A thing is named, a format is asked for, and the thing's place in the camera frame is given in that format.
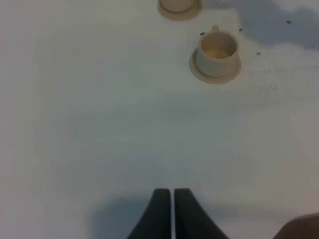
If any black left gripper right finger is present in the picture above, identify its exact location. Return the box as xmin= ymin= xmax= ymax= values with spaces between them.
xmin=174 ymin=188 xmax=228 ymax=239

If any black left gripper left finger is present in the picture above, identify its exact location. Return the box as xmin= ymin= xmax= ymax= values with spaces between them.
xmin=128 ymin=189 xmax=171 ymax=239

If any beige near saucer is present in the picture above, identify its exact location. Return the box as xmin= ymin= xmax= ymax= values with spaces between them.
xmin=189 ymin=50 xmax=242 ymax=85

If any beige saucer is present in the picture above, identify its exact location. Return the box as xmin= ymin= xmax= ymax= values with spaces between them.
xmin=158 ymin=0 xmax=202 ymax=21
xmin=189 ymin=50 xmax=242 ymax=85

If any beige near teacup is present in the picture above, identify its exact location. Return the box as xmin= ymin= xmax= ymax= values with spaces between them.
xmin=195 ymin=25 xmax=239 ymax=77

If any beige teacup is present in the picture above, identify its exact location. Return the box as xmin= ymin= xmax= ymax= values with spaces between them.
xmin=159 ymin=0 xmax=195 ymax=13
xmin=195 ymin=25 xmax=239 ymax=77

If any beige far saucer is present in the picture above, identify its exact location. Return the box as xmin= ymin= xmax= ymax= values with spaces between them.
xmin=158 ymin=0 xmax=202 ymax=21

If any beige far teacup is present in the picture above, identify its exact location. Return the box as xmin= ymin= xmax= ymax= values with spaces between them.
xmin=159 ymin=0 xmax=195 ymax=13

